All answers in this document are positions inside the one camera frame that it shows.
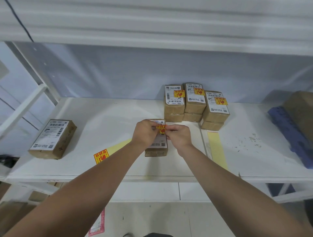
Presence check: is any person's right hand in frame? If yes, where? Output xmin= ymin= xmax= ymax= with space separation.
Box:
xmin=165 ymin=124 xmax=195 ymax=157

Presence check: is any person's left hand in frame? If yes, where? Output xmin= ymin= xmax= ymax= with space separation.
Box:
xmin=131 ymin=119 xmax=161 ymax=149

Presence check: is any small brown cardboard box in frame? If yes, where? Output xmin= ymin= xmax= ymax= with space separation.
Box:
xmin=144 ymin=119 xmax=169 ymax=157
xmin=183 ymin=112 xmax=203 ymax=122
xmin=164 ymin=112 xmax=184 ymax=122
xmin=164 ymin=85 xmax=186 ymax=115
xmin=28 ymin=119 xmax=78 ymax=160
xmin=184 ymin=82 xmax=207 ymax=115
xmin=202 ymin=91 xmax=230 ymax=123
xmin=200 ymin=119 xmax=224 ymax=131

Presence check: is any yellow red sticker strip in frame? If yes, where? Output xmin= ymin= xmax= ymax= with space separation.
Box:
xmin=94 ymin=138 xmax=132 ymax=164
xmin=207 ymin=132 xmax=228 ymax=170

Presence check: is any white metal shelf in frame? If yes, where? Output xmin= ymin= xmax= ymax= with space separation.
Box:
xmin=0 ymin=0 xmax=313 ymax=205

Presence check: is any person's right forearm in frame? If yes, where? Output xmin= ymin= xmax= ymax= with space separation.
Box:
xmin=183 ymin=145 xmax=313 ymax=237

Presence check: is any person's left forearm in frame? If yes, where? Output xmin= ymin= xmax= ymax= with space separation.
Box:
xmin=2 ymin=140 xmax=146 ymax=237

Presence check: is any pink paper scrap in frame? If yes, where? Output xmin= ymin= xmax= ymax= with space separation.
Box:
xmin=88 ymin=209 xmax=106 ymax=237

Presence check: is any blue plastic pallet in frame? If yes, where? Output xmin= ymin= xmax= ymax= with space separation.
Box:
xmin=268 ymin=106 xmax=313 ymax=169

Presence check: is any blue plastic crate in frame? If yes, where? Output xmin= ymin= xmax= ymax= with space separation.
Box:
xmin=268 ymin=183 xmax=295 ymax=197

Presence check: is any large brown carton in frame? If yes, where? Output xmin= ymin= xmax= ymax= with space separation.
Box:
xmin=282 ymin=91 xmax=313 ymax=147

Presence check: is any row of flat brown cartons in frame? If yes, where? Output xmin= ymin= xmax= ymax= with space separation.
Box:
xmin=28 ymin=182 xmax=64 ymax=202

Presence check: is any flat brown carton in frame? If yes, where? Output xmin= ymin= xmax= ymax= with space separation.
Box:
xmin=0 ymin=201 xmax=37 ymax=235

